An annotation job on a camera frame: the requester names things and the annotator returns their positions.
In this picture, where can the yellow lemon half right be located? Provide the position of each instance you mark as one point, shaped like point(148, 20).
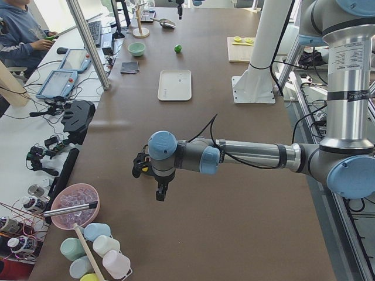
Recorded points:
point(248, 40)

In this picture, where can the light blue plastic cup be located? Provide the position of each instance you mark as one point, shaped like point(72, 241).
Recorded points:
point(94, 230)

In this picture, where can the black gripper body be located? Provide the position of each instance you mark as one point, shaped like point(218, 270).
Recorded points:
point(160, 180)

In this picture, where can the black plastic bracket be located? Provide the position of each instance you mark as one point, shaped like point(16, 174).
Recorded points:
point(76, 119)

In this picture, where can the pink plastic cup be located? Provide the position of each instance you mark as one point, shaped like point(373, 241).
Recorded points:
point(117, 264)

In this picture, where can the white plastic cup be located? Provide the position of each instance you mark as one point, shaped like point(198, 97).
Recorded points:
point(103, 244)

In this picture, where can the seated person in hoodie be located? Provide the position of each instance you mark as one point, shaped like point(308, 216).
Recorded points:
point(25, 43)

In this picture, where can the aluminium frame post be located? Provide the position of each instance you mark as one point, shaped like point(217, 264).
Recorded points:
point(88, 41)

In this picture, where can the yellow lemon half left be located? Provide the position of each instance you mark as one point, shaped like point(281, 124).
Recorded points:
point(237, 39)

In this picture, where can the mint green plastic cup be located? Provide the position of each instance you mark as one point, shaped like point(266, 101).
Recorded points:
point(72, 249)

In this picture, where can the metal scoop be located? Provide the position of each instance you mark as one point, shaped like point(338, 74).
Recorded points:
point(165, 23)

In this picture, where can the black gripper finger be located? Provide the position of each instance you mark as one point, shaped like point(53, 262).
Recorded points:
point(161, 192)

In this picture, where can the green lime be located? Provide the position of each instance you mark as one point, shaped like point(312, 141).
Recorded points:
point(178, 49)

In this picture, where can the wooden cutting board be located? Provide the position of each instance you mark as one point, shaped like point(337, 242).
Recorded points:
point(243, 52)

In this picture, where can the mint green bowl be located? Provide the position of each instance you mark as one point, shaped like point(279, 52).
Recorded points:
point(136, 49)

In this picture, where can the yellow plastic cup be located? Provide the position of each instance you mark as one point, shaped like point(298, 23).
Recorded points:
point(89, 277)

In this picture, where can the black keyboard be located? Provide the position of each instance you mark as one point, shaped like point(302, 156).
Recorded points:
point(95, 30)

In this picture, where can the metal handle tool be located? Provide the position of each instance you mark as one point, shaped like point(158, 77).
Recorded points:
point(66, 210)

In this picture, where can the blue teach pendant near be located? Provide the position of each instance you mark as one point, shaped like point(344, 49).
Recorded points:
point(59, 83)

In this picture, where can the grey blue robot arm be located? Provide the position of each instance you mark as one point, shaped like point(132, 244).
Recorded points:
point(343, 161)

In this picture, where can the black computer mouse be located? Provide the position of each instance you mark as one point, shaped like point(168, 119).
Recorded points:
point(62, 50)

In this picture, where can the blue teach pendant far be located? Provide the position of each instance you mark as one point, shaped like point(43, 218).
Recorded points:
point(77, 60)

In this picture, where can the wooden cup rack stick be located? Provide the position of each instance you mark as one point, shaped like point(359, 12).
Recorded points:
point(88, 252)

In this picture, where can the grey green plastic cup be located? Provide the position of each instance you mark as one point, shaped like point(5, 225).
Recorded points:
point(80, 267)

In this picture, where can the black flat bar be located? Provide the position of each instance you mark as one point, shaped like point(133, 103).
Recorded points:
point(60, 182)

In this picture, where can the wooden mug tree stand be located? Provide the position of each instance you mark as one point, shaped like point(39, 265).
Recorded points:
point(139, 32)

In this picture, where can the cream rabbit tray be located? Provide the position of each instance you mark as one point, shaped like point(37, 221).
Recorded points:
point(175, 85)

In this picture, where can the dark grey folded cloth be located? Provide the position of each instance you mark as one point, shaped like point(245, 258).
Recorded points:
point(129, 67)

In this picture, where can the blue teach pendant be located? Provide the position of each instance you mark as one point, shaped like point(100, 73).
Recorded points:
point(59, 83)
point(77, 60)

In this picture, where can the pink bowl of ice cubes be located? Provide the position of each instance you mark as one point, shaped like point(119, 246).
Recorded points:
point(74, 196)

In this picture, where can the yellow lemon half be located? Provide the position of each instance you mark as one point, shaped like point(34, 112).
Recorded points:
point(237, 39)
point(248, 40)

